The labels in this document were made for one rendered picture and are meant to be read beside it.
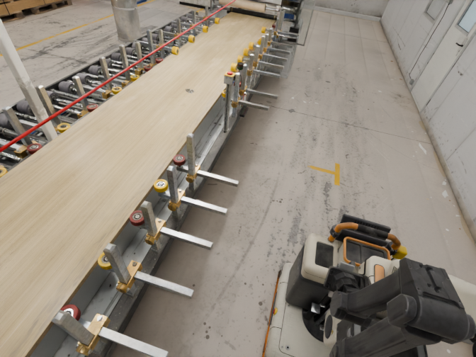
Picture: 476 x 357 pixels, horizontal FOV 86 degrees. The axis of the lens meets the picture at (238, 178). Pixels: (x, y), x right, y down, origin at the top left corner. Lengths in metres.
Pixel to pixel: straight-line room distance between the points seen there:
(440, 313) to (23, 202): 1.72
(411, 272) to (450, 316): 0.08
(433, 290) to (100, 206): 1.42
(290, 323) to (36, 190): 1.69
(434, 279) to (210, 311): 1.72
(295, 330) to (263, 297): 0.43
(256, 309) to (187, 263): 0.66
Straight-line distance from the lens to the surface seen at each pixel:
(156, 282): 1.33
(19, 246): 1.58
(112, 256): 1.13
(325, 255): 1.54
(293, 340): 1.88
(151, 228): 1.36
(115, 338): 1.28
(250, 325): 2.14
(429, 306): 0.58
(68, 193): 1.70
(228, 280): 2.23
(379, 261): 1.09
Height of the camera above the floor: 2.05
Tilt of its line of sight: 45 degrees down
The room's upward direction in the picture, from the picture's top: 8 degrees clockwise
